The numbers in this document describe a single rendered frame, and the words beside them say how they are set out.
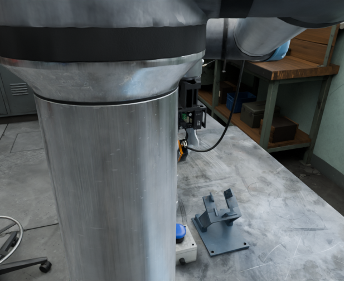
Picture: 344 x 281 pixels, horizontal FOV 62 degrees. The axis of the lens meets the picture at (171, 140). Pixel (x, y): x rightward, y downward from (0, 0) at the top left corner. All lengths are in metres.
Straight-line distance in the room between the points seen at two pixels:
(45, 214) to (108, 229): 2.00
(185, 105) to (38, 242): 1.54
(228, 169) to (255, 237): 0.31
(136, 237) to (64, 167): 0.06
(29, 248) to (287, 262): 1.55
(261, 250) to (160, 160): 0.60
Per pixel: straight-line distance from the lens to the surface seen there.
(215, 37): 0.51
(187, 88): 0.62
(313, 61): 2.48
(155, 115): 0.15
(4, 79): 3.55
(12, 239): 1.96
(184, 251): 0.67
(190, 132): 0.74
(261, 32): 0.33
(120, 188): 0.16
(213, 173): 0.98
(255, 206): 0.87
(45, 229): 2.07
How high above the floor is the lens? 1.34
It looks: 28 degrees down
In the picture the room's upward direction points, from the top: straight up
